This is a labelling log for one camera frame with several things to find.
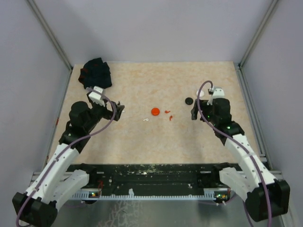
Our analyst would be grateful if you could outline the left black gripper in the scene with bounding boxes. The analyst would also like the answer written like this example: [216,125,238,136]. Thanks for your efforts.
[84,98,125,131]

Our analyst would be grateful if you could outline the white charging case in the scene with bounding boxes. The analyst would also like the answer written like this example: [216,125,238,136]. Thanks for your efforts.
[196,90,205,98]

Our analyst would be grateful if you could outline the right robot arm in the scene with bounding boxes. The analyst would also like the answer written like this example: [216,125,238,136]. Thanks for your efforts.
[191,98,290,225]

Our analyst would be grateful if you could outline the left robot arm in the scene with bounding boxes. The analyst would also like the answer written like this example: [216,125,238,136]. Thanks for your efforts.
[12,101,125,227]

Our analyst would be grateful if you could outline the black round charging case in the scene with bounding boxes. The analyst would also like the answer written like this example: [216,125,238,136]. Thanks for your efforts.
[185,97,194,105]

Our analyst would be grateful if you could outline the orange round charging case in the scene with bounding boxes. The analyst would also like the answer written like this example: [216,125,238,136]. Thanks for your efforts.
[151,107,160,116]

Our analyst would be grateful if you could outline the dark crumpled cloth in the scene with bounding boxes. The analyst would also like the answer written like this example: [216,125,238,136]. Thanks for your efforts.
[78,58,112,89]

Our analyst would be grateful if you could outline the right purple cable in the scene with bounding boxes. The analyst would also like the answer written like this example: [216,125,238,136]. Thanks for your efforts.
[196,81,273,227]

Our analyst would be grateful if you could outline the purple cable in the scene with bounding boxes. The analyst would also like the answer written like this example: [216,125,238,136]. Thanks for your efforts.
[196,81,273,227]
[16,94,118,227]

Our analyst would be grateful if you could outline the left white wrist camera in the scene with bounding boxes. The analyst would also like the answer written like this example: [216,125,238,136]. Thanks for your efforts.
[86,86,105,106]

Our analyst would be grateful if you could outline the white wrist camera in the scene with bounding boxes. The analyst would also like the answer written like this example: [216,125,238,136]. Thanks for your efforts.
[86,86,105,106]
[208,87,225,98]

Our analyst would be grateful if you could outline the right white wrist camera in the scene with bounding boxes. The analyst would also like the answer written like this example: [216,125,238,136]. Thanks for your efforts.
[208,87,225,98]

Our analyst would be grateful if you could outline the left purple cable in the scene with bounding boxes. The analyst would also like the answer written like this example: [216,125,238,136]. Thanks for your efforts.
[16,94,118,227]

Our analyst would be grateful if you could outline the right aluminium frame post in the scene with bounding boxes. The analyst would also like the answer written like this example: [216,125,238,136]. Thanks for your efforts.
[238,0,281,69]

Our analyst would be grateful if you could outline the aluminium frame post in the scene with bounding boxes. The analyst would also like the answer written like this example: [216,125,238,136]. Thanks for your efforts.
[238,0,281,69]
[25,0,73,71]

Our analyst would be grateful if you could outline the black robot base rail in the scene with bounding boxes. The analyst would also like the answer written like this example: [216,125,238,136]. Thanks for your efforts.
[68,164,231,197]

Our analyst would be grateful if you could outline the white cable duct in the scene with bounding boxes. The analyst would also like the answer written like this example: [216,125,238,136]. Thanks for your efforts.
[70,190,228,201]

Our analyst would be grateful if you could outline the left aluminium frame post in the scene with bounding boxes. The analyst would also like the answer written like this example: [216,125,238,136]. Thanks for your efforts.
[25,0,73,71]

